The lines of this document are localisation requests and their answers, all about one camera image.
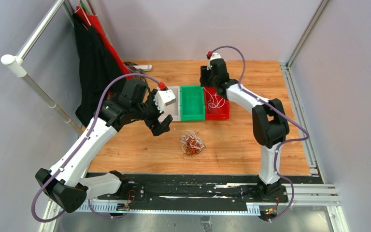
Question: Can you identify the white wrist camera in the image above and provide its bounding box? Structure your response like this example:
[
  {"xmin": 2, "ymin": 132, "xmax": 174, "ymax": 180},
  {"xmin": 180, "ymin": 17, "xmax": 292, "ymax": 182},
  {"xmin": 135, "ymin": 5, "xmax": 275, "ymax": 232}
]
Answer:
[
  {"xmin": 209, "ymin": 52, "xmax": 222, "ymax": 62},
  {"xmin": 153, "ymin": 89, "xmax": 176, "ymax": 113}
]

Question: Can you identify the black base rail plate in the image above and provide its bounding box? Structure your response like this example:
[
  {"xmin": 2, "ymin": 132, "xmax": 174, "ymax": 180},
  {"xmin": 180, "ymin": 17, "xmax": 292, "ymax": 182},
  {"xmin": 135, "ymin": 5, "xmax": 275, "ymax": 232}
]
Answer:
[{"xmin": 86, "ymin": 172, "xmax": 324, "ymax": 212}]

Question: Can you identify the black garment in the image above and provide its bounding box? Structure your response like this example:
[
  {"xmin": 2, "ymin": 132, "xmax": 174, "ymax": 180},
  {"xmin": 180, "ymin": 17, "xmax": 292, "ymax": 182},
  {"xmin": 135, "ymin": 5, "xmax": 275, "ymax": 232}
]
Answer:
[{"xmin": 72, "ymin": 14, "xmax": 124, "ymax": 127}]

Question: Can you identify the red garment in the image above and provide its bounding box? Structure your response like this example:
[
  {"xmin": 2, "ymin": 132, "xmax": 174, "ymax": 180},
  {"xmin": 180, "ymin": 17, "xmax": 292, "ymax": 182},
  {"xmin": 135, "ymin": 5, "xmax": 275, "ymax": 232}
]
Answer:
[{"xmin": 75, "ymin": 5, "xmax": 131, "ymax": 74}]

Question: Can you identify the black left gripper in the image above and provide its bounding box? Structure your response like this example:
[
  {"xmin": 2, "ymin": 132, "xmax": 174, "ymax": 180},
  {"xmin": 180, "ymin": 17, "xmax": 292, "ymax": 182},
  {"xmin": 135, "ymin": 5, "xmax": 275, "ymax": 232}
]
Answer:
[{"xmin": 132, "ymin": 89, "xmax": 173, "ymax": 135}]

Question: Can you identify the white cable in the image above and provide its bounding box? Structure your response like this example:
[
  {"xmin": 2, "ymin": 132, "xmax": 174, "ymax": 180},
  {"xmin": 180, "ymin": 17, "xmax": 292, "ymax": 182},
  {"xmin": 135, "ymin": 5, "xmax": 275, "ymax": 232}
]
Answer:
[{"xmin": 204, "ymin": 88, "xmax": 227, "ymax": 110}]

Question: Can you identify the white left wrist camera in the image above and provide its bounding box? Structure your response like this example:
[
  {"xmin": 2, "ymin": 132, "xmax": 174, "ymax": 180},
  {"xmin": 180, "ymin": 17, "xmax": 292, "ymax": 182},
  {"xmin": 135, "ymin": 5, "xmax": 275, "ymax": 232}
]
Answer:
[{"xmin": 153, "ymin": 89, "xmax": 176, "ymax": 113}]

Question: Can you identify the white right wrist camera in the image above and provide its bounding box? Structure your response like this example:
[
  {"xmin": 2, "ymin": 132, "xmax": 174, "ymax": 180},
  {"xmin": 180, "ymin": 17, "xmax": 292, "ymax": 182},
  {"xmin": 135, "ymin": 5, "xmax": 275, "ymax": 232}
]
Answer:
[{"xmin": 209, "ymin": 52, "xmax": 222, "ymax": 62}]

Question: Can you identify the silver clothes rack pole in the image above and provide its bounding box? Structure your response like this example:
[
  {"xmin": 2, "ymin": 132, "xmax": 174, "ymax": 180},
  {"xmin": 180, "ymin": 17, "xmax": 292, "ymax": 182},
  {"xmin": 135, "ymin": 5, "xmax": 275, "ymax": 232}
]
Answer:
[{"xmin": 0, "ymin": 0, "xmax": 81, "ymax": 134}]

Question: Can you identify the green plastic bin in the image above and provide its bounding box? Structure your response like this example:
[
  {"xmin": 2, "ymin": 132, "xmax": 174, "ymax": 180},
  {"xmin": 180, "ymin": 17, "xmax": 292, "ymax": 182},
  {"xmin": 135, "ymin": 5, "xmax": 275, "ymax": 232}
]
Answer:
[{"xmin": 180, "ymin": 85, "xmax": 205, "ymax": 121}]

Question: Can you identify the black cable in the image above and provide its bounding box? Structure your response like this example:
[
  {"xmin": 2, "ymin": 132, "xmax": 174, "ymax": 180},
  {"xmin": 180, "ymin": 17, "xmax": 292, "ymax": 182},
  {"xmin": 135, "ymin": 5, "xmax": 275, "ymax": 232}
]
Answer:
[{"xmin": 184, "ymin": 141, "xmax": 206, "ymax": 158}]

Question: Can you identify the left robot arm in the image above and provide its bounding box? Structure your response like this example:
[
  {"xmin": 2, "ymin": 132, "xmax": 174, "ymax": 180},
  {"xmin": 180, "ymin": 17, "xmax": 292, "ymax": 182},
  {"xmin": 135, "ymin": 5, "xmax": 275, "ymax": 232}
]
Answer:
[{"xmin": 35, "ymin": 79, "xmax": 176, "ymax": 213}]

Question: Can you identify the red plastic bin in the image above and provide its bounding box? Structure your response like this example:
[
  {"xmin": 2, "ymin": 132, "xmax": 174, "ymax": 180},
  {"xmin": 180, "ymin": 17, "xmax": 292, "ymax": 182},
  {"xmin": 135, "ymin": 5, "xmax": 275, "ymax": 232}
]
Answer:
[{"xmin": 202, "ymin": 87, "xmax": 230, "ymax": 120}]

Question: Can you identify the plaid red blue cloth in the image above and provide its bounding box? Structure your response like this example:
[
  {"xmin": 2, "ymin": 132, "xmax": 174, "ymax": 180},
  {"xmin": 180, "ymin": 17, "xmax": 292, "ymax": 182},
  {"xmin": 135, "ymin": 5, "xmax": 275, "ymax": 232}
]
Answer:
[{"xmin": 123, "ymin": 61, "xmax": 145, "ymax": 74}]

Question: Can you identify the aluminium frame rail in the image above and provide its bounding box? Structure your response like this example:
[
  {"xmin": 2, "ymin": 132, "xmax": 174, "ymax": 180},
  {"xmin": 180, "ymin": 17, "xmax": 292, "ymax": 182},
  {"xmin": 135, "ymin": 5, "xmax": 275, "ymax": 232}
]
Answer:
[{"xmin": 280, "ymin": 0, "xmax": 341, "ymax": 207}]

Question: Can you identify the white plastic bin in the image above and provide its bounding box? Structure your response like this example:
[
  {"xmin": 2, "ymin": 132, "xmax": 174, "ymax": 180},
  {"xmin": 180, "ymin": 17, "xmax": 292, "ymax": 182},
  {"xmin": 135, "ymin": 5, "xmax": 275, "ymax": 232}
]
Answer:
[{"xmin": 158, "ymin": 86, "xmax": 181, "ymax": 122}]

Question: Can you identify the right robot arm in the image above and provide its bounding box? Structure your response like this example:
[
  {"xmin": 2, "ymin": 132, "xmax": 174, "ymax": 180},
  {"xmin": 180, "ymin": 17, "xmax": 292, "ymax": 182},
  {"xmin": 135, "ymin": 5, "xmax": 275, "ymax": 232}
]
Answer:
[{"xmin": 200, "ymin": 58, "xmax": 289, "ymax": 202}]

